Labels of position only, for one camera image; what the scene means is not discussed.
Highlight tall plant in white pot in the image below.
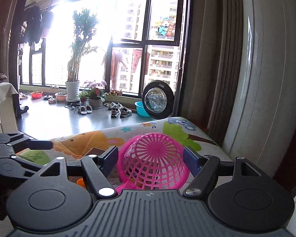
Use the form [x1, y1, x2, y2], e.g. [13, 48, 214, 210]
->
[65, 8, 99, 103]

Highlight printed play mat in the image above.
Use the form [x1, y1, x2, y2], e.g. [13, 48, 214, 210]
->
[15, 117, 234, 190]

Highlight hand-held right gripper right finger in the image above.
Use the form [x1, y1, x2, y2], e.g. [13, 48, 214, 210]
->
[183, 147, 261, 198]

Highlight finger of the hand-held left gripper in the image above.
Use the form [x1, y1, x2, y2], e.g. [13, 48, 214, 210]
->
[0, 133, 53, 154]
[0, 157, 44, 179]

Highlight teal plastic basin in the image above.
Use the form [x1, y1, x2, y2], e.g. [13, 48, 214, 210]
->
[134, 101, 151, 117]

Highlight white refrigerator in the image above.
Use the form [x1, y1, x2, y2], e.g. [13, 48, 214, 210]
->
[223, 0, 296, 177]

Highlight pink plastic basket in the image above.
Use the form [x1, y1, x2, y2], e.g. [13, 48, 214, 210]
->
[115, 133, 190, 196]

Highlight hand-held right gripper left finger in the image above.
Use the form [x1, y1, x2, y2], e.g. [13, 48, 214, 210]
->
[38, 146, 119, 200]

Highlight dark hanging clothes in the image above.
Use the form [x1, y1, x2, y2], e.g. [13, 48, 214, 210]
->
[19, 4, 54, 46]

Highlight hanging pink pants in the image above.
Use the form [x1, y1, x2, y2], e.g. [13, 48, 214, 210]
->
[110, 49, 129, 91]

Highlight round washing machine door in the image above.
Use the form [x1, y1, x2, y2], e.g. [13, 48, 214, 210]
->
[141, 80, 175, 119]

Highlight small plant in red pot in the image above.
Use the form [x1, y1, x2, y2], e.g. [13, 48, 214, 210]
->
[78, 91, 89, 104]

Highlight white sneaker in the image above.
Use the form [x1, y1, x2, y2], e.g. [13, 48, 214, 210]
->
[108, 102, 124, 111]

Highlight open window sash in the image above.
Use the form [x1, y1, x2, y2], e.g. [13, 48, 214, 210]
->
[119, 0, 185, 47]

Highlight hanging pink cloth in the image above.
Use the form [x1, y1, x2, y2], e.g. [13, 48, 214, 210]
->
[131, 49, 143, 73]

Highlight cartoon window sticker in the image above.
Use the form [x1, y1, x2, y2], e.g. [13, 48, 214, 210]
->
[154, 16, 176, 37]

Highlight grey curtain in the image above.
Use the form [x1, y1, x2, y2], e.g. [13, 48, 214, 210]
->
[180, 0, 243, 145]

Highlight white chair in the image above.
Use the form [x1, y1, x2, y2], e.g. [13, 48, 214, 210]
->
[0, 72, 29, 133]

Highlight pink orchid in pot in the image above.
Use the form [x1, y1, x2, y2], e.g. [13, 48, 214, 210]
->
[83, 80, 107, 109]

